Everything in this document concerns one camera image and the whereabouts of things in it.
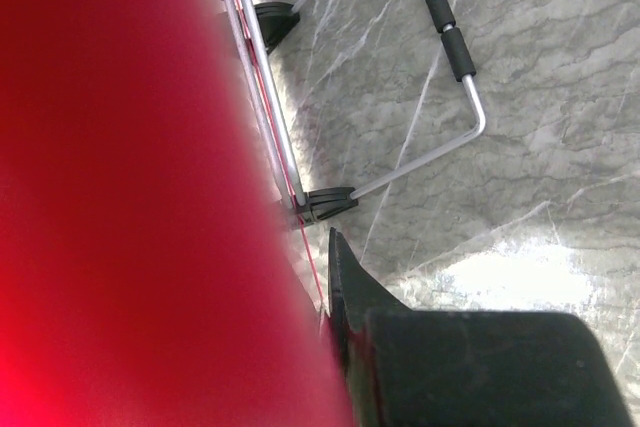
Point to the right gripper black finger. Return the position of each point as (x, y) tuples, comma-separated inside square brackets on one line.
[(406, 367)]

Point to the silver wire whiteboard stand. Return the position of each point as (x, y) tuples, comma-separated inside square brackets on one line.
[(267, 106)]

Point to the pink framed whiteboard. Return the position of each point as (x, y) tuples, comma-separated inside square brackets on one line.
[(144, 275)]

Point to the black whiteboard stand foot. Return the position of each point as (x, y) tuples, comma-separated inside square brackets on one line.
[(324, 204), (276, 21)]

